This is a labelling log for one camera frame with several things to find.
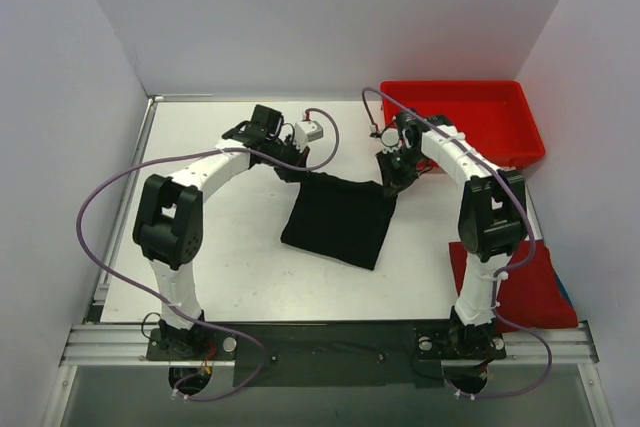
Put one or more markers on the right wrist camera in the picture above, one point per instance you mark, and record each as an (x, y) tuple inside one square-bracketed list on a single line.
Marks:
[(390, 142)]

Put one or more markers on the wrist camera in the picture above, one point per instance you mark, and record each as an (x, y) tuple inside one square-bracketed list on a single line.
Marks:
[(390, 142), (305, 132)]

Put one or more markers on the folded blue t shirt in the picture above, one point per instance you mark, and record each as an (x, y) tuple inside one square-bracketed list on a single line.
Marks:
[(563, 290)]

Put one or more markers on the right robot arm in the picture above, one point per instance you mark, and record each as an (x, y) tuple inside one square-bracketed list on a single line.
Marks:
[(492, 218)]

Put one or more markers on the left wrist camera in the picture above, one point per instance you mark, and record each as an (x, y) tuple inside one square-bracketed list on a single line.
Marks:
[(305, 132)]

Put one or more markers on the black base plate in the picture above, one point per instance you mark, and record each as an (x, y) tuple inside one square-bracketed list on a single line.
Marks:
[(431, 363)]

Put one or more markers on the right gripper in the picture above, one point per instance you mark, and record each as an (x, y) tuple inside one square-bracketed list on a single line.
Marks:
[(392, 176)]

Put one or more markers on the folded red t shirt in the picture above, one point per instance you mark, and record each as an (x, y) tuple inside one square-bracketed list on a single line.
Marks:
[(529, 297)]

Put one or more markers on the red plastic bin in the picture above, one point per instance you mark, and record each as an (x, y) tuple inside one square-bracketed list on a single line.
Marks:
[(493, 114)]

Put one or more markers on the aluminium front rail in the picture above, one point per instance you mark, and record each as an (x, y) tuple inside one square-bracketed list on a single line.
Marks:
[(133, 345)]

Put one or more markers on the black t shirt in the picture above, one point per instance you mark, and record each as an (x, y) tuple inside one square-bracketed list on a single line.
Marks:
[(341, 219)]

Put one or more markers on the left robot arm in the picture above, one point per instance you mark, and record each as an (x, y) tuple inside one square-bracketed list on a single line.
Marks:
[(169, 224)]

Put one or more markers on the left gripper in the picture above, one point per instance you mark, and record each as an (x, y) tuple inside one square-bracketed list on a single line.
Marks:
[(288, 167)]

